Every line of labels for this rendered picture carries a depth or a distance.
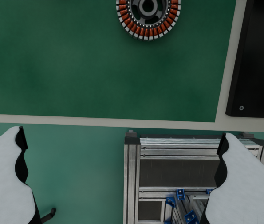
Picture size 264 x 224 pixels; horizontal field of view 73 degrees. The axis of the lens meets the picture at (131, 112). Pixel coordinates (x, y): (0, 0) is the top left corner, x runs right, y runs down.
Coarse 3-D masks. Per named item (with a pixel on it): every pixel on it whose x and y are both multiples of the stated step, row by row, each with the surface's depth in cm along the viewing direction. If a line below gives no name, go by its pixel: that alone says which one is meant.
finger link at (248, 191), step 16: (224, 144) 11; (240, 144) 10; (224, 160) 9; (240, 160) 9; (256, 160) 9; (224, 176) 8; (240, 176) 8; (256, 176) 8; (224, 192) 7; (240, 192) 7; (256, 192) 7; (208, 208) 7; (224, 208) 7; (240, 208) 7; (256, 208) 7
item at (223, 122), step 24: (240, 0) 34; (240, 24) 35; (0, 120) 39; (24, 120) 39; (48, 120) 39; (72, 120) 39; (96, 120) 39; (120, 120) 40; (144, 120) 40; (216, 120) 40; (240, 120) 40
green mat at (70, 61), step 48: (0, 0) 33; (48, 0) 33; (96, 0) 33; (192, 0) 34; (0, 48) 35; (48, 48) 35; (96, 48) 35; (144, 48) 36; (192, 48) 36; (0, 96) 37; (48, 96) 38; (96, 96) 38; (144, 96) 38; (192, 96) 38
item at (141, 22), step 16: (128, 0) 30; (144, 0) 31; (176, 0) 30; (128, 16) 31; (144, 16) 32; (160, 16) 33; (176, 16) 31; (128, 32) 34; (144, 32) 32; (160, 32) 32
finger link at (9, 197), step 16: (16, 128) 10; (0, 144) 9; (16, 144) 9; (0, 160) 8; (16, 160) 8; (0, 176) 7; (16, 176) 7; (0, 192) 7; (16, 192) 7; (32, 192) 7; (0, 208) 6; (16, 208) 6; (32, 208) 6
